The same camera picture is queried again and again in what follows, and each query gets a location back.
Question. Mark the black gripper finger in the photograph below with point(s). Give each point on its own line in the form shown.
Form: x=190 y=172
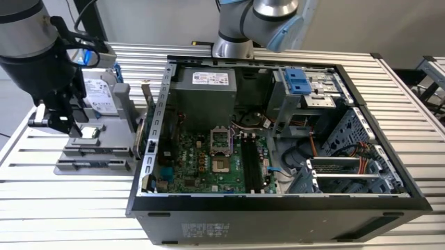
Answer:
x=78 y=114
x=59 y=122

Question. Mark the hard disk in blue carrier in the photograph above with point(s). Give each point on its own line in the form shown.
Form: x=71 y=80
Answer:
x=101 y=96

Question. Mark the blue expansion slot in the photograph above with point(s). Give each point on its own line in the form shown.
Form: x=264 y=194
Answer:
x=166 y=174

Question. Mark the grey parts rack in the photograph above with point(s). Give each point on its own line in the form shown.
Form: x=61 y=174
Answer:
x=115 y=125

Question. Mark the metal slat side table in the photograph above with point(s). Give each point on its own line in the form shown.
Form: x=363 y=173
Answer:
x=435 y=70

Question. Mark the green graphics card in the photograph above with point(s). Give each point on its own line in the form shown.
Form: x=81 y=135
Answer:
x=150 y=125

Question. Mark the grey power supply unit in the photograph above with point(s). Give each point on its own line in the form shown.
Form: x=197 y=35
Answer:
x=205 y=104

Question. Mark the thin locking lever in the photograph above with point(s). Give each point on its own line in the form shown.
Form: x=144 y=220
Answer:
x=232 y=143

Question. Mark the silver camera with blue light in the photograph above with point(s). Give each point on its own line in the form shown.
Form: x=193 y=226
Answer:
x=106 y=56

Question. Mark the yellow black connector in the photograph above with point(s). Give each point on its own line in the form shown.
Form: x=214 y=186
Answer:
x=194 y=43

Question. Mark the blue plastic drive latch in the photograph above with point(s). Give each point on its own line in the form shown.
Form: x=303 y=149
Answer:
x=296 y=82

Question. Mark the black case fan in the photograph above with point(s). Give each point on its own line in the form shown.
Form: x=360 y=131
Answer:
x=172 y=125

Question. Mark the black table corner cap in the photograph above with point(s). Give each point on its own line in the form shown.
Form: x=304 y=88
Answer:
x=376 y=55

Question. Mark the black upright post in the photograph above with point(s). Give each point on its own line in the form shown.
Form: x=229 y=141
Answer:
x=101 y=26

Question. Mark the black open PC case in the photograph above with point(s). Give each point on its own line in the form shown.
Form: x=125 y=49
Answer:
x=244 y=224

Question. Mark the metal optical drive bay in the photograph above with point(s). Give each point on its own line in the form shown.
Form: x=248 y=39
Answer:
x=321 y=78

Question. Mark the metal disk bay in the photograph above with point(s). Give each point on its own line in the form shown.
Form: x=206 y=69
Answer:
x=344 y=176

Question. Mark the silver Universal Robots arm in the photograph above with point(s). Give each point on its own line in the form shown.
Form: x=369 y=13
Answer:
x=21 y=26

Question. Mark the green motherboard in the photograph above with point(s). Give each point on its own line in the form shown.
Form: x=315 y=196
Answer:
x=194 y=166

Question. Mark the CPU socket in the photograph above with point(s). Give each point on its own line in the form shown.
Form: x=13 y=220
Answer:
x=221 y=164

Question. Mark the silver CPU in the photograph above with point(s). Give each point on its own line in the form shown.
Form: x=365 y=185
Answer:
x=91 y=132

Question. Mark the round CPU cooler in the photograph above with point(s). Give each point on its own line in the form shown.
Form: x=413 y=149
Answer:
x=250 y=119

